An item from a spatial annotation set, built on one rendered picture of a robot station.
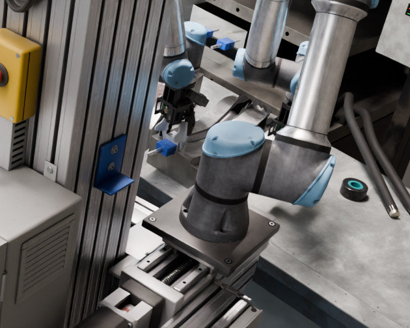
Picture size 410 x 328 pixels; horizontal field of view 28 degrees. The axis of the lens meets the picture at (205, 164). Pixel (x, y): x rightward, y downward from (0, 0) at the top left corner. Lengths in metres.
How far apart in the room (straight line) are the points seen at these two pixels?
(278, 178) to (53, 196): 0.47
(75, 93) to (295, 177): 0.51
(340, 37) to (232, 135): 0.29
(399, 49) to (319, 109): 1.21
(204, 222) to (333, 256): 0.60
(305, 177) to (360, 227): 0.76
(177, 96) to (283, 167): 0.64
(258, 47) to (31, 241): 0.79
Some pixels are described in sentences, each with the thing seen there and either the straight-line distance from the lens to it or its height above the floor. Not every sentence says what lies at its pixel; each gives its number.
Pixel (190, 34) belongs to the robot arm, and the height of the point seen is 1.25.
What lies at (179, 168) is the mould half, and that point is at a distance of 2.30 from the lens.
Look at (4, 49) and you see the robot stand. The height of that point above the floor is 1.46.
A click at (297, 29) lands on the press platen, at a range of 2.96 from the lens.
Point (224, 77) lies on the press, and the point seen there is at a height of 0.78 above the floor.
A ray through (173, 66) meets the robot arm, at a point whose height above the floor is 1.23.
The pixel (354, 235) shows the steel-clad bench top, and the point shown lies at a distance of 2.32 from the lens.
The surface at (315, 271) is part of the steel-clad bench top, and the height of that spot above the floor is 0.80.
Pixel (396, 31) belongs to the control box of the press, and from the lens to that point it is 2.82.
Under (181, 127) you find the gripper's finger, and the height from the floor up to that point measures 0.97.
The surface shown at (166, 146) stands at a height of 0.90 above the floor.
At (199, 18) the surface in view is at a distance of 3.19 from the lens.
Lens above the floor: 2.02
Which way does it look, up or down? 30 degrees down
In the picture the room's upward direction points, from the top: 13 degrees clockwise
